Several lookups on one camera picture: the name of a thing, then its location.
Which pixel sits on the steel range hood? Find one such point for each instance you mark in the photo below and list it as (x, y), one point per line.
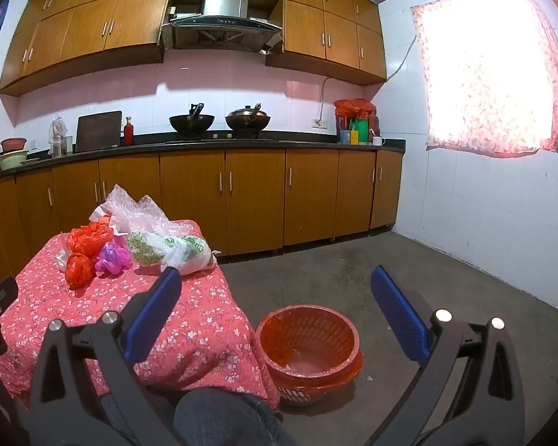
(223, 23)

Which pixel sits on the person's leg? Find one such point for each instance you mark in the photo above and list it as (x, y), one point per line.
(214, 418)

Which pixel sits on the white wall socket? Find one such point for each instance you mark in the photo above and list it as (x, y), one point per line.
(319, 123)

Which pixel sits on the black wok with lid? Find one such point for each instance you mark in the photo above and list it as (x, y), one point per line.
(247, 121)

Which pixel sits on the red floral tablecloth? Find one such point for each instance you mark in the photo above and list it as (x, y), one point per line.
(190, 334)

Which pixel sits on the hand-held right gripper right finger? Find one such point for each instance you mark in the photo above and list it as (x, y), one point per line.
(400, 320)

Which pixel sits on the jar in clear bag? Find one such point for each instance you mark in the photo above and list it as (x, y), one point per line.
(58, 137)

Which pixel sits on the white green printed plastic bag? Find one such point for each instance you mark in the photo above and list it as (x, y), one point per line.
(172, 251)

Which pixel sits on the pink floral curtain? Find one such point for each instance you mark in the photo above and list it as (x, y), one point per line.
(483, 69)

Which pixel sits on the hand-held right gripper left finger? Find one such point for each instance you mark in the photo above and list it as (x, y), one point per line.
(153, 309)

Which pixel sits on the orange plastic basket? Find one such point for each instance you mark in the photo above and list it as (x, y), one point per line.
(293, 395)

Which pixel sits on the yellow box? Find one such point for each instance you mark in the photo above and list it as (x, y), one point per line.
(354, 137)

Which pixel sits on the purple pink plastic bag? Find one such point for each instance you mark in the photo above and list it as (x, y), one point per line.
(112, 258)

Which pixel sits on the black gas hob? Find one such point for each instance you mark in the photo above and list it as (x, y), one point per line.
(218, 138)

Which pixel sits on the wooden wall cabinets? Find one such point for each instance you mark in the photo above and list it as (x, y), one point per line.
(97, 23)

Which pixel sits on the red plastic bag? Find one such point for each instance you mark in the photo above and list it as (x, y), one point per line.
(353, 108)

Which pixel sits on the white mug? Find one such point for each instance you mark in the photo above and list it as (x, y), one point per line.
(378, 141)

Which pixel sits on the red bottle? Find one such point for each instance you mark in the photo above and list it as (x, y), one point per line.
(128, 132)

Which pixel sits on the black countertop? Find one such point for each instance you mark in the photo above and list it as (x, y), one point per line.
(307, 143)

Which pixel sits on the dark cutting board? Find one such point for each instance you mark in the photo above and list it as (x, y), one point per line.
(98, 130)

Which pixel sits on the wooden base cabinets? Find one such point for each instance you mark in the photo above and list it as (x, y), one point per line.
(255, 195)

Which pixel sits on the clear plastic bag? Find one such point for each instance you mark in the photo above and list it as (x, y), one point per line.
(137, 213)

